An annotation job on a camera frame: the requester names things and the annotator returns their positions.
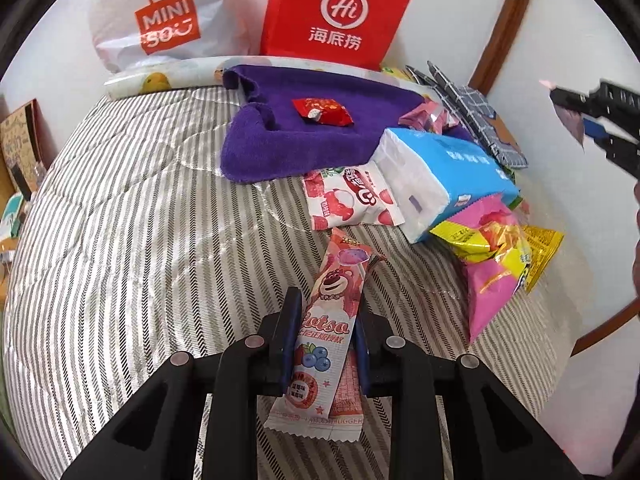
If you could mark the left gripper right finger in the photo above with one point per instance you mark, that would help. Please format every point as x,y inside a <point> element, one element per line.
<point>453,413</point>

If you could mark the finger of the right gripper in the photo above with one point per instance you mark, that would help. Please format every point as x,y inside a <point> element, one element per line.
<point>619,151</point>
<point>617,104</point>

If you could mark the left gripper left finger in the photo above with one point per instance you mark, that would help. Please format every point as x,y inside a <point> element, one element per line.
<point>190,402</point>

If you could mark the pink yellow triangular snack bag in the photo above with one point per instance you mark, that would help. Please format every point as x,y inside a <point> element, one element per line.
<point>487,239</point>

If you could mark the Lotso strawberry bar wrapper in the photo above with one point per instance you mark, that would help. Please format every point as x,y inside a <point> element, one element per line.
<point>322,399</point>

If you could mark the pink silver-band snack bag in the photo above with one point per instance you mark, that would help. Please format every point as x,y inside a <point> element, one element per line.
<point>429,116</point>

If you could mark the pink white lychee jelly packet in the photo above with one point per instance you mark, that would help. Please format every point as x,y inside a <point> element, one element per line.
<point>347,196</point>

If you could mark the red candy packet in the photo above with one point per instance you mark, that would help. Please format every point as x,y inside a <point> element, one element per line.
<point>327,112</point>

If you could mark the pink peach candy packet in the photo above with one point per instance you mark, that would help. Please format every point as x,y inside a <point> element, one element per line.
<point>570,120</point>

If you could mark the green snack packet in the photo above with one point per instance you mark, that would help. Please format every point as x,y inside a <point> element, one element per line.
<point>519,204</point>

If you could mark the grey checked star cloth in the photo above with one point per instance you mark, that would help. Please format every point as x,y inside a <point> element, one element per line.
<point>478,116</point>

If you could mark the striped quilt mattress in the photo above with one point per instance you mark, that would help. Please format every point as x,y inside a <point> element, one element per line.
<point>137,246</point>

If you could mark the blue tissue pack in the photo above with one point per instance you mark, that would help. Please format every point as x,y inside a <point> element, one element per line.
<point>432,177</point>

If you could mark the yellow chips bag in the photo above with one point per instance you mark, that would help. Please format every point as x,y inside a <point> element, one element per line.
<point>400,73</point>

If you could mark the green white tube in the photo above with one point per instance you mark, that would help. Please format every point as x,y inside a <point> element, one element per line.
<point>11,217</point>

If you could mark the red Haidilao paper bag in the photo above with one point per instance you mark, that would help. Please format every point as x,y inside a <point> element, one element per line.
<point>351,32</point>

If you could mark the purple towel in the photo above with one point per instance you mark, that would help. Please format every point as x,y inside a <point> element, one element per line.
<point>295,121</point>

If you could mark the fruit-print paper roll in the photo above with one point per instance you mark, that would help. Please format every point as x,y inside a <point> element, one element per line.
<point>207,72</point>

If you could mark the white Miniso plastic bag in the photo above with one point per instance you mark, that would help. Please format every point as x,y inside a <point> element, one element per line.
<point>131,33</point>

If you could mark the brown wooden door frame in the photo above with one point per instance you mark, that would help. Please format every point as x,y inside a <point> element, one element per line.
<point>499,45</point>

